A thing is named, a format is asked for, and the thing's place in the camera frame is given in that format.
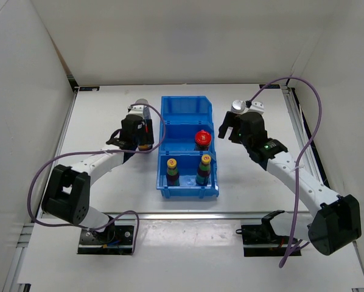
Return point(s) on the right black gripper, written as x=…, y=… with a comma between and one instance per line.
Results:
x=231, y=120

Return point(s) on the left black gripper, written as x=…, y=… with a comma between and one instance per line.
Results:
x=148, y=135

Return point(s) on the silver-capped spice shaker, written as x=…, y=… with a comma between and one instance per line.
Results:
x=143, y=102
x=238, y=106

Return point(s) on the red-capped sauce jar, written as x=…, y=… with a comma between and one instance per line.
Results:
x=145, y=146
x=203, y=140

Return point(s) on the yellow-capped sauce bottle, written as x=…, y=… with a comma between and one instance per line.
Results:
x=204, y=170
x=172, y=173

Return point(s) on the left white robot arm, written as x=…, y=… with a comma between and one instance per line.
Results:
x=68, y=190

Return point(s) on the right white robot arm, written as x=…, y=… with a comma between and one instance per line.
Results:
x=334, y=220

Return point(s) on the blue three-compartment plastic bin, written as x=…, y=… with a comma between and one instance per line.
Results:
x=184, y=117

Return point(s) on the right black corner label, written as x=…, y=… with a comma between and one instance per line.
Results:
x=271, y=86

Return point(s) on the black corner label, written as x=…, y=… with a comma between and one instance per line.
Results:
x=271, y=86
x=89, y=88

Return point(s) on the left black corner label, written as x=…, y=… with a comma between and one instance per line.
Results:
x=89, y=88

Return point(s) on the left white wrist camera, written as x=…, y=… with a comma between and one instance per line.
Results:
x=139, y=110

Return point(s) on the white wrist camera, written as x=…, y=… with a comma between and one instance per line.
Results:
x=139, y=110
x=255, y=107

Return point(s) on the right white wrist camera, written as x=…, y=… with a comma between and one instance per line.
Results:
x=255, y=107

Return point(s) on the front aluminium rail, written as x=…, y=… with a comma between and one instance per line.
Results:
x=202, y=215

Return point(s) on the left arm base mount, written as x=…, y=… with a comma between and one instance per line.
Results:
x=119, y=239

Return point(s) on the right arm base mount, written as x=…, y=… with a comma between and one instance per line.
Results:
x=260, y=240

